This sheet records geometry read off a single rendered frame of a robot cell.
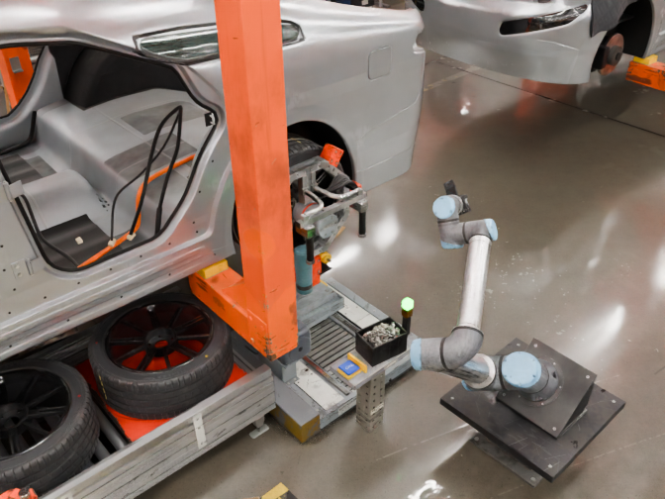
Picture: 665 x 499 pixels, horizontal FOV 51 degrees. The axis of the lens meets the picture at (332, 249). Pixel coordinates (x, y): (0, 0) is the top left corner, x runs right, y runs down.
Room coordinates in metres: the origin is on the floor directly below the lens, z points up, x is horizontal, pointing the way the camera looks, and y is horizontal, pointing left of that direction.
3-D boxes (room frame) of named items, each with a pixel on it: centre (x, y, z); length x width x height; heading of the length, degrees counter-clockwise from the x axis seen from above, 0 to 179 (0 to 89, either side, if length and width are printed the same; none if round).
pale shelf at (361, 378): (2.35, -0.20, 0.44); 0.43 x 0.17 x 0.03; 131
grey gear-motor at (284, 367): (2.69, 0.30, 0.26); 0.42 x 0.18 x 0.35; 41
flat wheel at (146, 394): (2.45, 0.82, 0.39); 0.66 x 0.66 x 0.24
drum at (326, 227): (2.91, 0.08, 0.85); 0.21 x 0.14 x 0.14; 41
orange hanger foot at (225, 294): (2.60, 0.49, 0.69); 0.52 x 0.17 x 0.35; 41
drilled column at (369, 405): (2.33, -0.17, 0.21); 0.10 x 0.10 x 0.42; 41
